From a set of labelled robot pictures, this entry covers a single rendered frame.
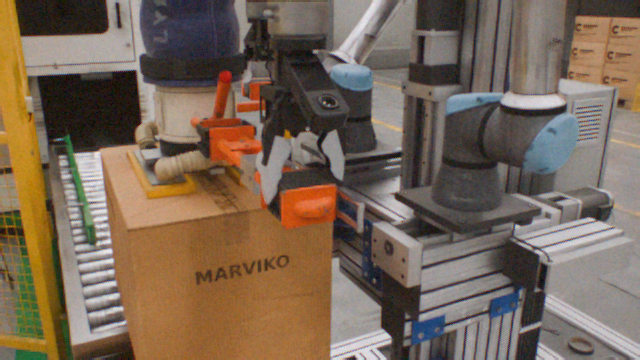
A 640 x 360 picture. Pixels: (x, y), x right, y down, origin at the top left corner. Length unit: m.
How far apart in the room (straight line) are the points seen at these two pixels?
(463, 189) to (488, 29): 0.39
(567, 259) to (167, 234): 0.79
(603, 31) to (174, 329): 8.47
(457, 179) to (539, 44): 0.31
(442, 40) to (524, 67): 0.38
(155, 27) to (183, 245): 0.44
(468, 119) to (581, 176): 0.59
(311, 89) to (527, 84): 0.50
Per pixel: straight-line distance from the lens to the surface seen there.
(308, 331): 1.21
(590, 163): 1.65
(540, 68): 1.02
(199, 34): 1.15
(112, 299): 1.88
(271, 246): 1.08
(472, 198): 1.15
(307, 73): 0.65
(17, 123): 2.13
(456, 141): 1.13
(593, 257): 1.29
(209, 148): 1.00
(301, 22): 0.66
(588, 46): 9.25
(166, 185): 1.14
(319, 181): 0.70
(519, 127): 1.03
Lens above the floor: 1.45
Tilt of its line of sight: 19 degrees down
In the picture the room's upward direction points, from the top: straight up
